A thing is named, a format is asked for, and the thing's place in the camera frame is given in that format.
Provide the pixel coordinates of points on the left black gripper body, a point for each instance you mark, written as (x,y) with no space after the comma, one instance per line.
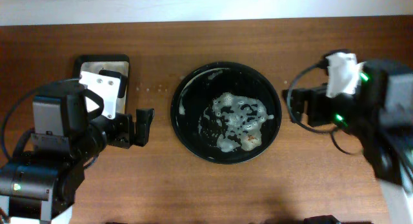
(126,130)

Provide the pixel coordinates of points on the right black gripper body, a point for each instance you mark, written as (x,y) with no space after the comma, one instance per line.
(313,105)

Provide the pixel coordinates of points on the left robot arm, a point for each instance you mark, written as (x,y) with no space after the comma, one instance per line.
(40,179)

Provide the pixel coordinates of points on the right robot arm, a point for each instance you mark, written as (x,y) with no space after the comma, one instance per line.
(371,101)

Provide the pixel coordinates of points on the round black serving tray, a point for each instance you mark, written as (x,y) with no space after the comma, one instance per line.
(226,113)

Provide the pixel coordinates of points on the rectangular black soapy tray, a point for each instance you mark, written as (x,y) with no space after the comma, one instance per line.
(95,63)

